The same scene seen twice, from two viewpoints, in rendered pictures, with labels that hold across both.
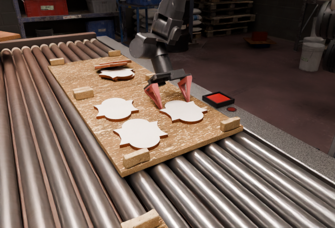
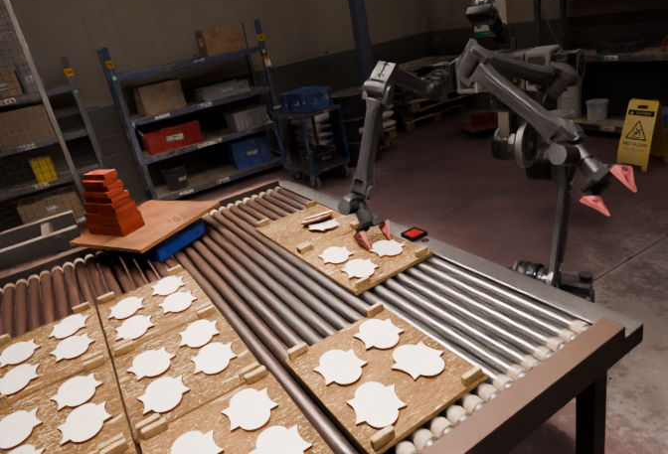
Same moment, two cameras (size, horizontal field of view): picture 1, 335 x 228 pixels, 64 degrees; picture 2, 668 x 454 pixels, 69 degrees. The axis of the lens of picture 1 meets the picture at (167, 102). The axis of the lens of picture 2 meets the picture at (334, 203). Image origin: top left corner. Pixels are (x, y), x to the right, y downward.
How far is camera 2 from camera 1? 1.08 m
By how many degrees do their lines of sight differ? 5
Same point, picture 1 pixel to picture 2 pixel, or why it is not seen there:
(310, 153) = (477, 262)
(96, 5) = (241, 120)
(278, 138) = (457, 256)
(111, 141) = (341, 277)
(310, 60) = not seen: hidden behind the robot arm
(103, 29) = (253, 151)
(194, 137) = (398, 265)
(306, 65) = not seen: hidden behind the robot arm
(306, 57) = not seen: hidden behind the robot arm
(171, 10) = (364, 176)
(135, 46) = (343, 207)
